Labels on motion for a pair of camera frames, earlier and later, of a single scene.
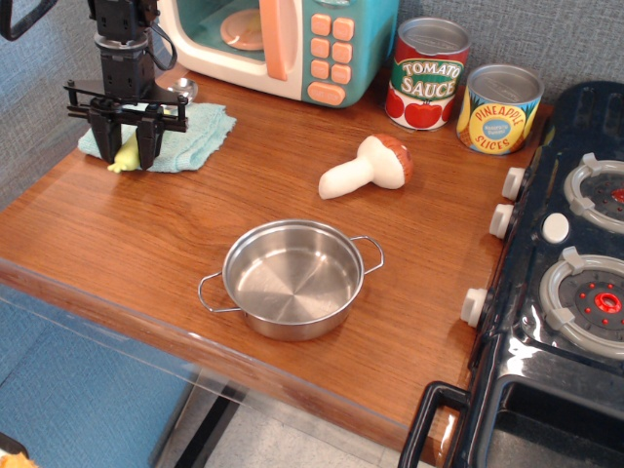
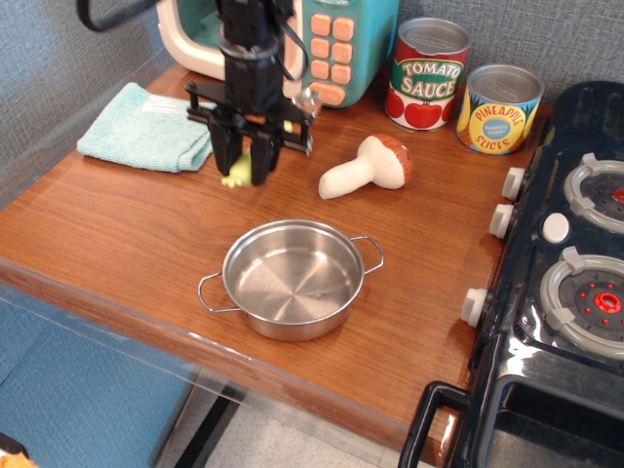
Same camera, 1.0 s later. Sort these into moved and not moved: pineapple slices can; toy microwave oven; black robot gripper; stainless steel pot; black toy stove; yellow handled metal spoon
Moved: yellow handled metal spoon; black robot gripper
Not moved: black toy stove; toy microwave oven; stainless steel pot; pineapple slices can
